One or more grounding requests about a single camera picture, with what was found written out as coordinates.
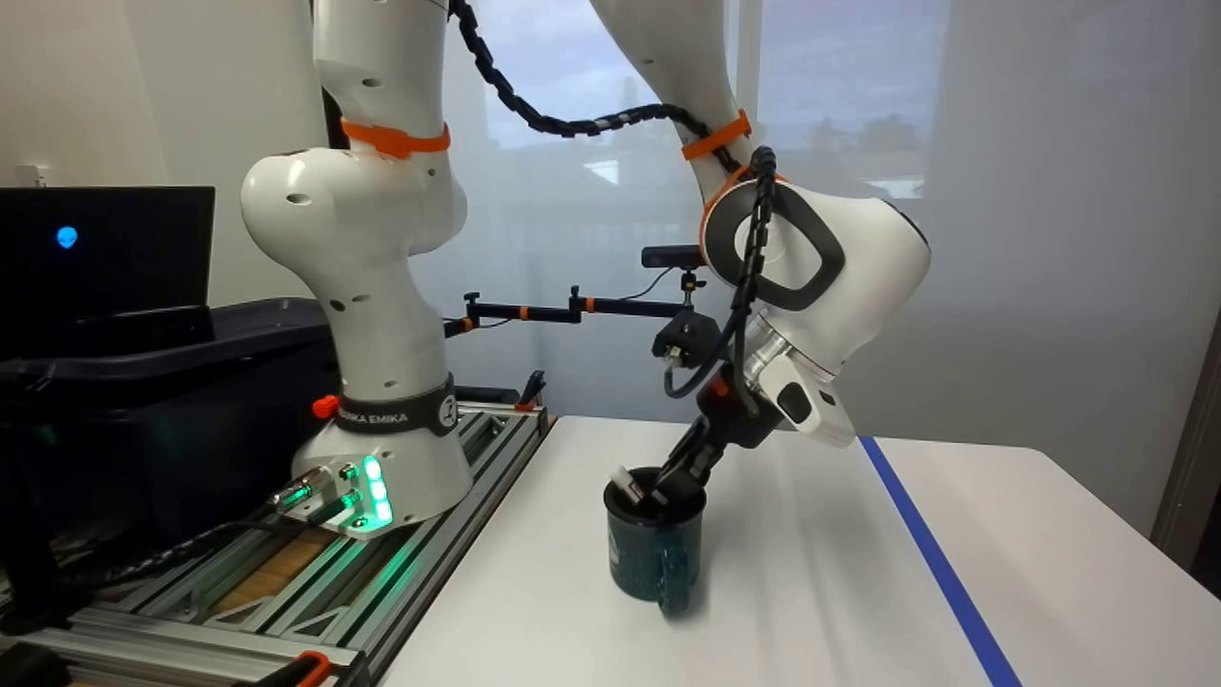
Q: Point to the dark teal speckled mug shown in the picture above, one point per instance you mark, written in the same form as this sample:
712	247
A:
655	559

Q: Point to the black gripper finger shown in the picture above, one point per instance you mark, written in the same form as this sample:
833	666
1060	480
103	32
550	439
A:
670	462
691	480

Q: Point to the marker pen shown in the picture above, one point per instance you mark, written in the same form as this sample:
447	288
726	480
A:
628	481

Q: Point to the white sheer curtain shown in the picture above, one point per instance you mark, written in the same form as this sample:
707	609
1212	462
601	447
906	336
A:
1082	254

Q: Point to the long blue tape strip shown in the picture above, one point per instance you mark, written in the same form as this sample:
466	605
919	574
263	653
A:
934	559

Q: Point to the small white wall fixture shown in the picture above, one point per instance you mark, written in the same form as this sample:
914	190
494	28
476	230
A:
38	175

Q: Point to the black orange clamp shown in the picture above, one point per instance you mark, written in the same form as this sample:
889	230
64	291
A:
311	668
530	391

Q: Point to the white wrist adapter box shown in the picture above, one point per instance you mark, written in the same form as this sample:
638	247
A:
793	404

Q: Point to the black exterior camera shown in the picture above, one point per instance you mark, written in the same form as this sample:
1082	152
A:
670	257

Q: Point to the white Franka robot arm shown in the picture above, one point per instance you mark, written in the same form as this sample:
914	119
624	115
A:
367	254

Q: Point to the black monitor with blue light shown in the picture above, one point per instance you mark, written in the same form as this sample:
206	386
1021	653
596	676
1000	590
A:
117	270

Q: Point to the black storage bin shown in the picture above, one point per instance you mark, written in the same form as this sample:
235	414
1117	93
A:
192	420

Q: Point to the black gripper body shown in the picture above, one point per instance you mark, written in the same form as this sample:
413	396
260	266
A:
736	420

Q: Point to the aluminium rail base frame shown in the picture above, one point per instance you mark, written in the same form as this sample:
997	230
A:
426	554

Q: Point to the small red knob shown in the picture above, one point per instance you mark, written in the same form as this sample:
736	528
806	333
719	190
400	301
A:
325	405

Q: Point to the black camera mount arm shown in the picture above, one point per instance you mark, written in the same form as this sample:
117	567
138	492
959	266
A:
611	308

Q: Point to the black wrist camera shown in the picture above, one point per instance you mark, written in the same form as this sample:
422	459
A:
689	336

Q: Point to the brown wooden board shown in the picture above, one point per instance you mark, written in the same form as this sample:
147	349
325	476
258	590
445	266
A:
272	574

